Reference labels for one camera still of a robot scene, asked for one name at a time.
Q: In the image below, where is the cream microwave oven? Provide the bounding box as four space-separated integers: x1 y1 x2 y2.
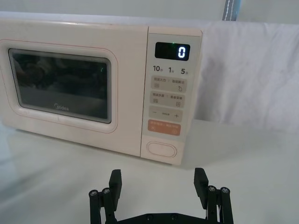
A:
0 18 203 167

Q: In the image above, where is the white table cloth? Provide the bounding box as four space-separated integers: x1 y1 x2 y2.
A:
0 119 299 224

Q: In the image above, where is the grey striped post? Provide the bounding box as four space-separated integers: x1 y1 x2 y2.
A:
221 0 242 22

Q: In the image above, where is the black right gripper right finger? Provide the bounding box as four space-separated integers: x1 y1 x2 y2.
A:
193 167 235 224

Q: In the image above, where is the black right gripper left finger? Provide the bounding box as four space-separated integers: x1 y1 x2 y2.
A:
88 169 123 224

